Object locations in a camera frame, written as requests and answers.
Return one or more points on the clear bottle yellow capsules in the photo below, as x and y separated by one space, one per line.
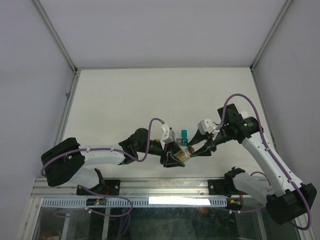
183 155

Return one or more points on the grey slotted cable duct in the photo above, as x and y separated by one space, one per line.
144 202

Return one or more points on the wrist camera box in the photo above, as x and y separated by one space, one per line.
167 135
207 126

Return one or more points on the right aluminium frame post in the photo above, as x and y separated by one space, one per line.
272 31

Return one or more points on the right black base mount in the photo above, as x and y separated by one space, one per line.
225 185

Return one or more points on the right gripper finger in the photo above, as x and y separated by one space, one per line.
197 138
201 152

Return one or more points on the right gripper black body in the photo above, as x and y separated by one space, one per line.
211 143

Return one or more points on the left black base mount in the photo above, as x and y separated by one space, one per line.
98 185

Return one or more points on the weekly pill organizer box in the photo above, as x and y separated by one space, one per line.
182 139

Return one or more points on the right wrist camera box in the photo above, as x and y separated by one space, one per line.
207 126

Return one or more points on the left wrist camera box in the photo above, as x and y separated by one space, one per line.
167 135

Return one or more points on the left aluminium frame post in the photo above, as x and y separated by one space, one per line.
38 6

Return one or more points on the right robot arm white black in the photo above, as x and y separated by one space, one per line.
285 197

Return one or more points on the aluminium frame post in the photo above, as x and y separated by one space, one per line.
272 31
38 6

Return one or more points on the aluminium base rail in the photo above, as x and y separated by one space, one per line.
136 188

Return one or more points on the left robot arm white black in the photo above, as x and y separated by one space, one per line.
70 162

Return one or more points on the white pill bottle blue label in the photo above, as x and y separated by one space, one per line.
244 114

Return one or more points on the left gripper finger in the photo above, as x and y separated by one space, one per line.
171 162
174 148

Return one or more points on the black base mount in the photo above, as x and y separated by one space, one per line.
225 185
98 185

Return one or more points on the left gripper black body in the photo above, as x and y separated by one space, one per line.
164 154

